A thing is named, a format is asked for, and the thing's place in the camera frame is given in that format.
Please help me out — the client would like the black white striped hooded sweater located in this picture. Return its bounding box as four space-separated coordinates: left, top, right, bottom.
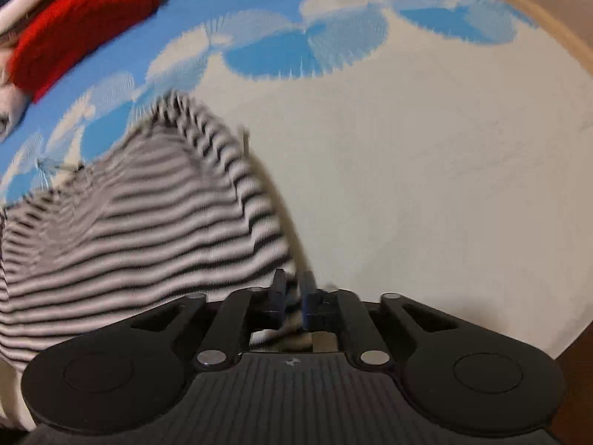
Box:
1 92 295 370

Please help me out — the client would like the blue patterned bed sheet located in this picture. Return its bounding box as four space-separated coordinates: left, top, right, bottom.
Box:
0 0 593 432

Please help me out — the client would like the white folded quilt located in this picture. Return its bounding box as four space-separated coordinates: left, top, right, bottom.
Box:
0 69 29 142

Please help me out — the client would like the red folded blanket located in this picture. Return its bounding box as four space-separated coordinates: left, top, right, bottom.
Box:
8 0 161 100

